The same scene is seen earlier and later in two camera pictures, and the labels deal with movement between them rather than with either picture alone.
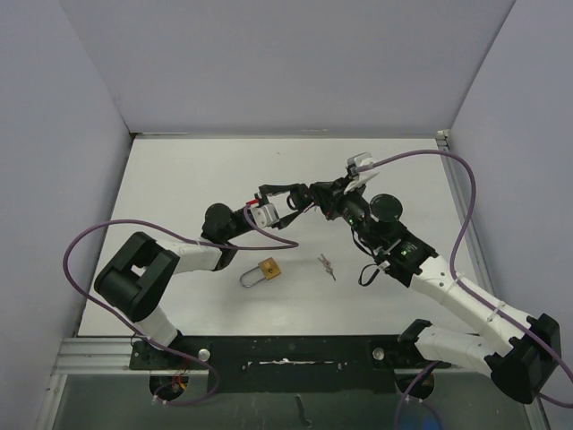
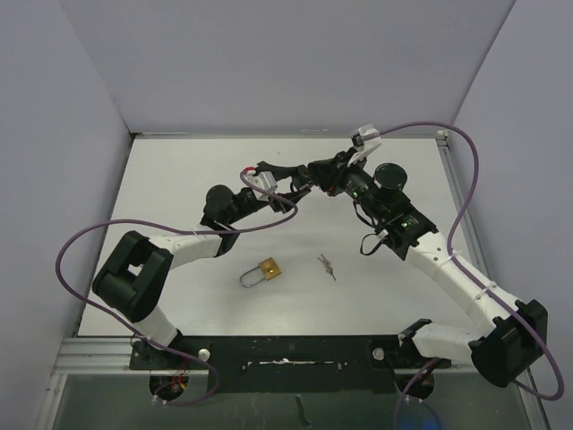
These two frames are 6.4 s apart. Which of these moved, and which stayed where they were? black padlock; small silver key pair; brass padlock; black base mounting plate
Moved: black padlock
Stayed: small silver key pair; brass padlock; black base mounting plate
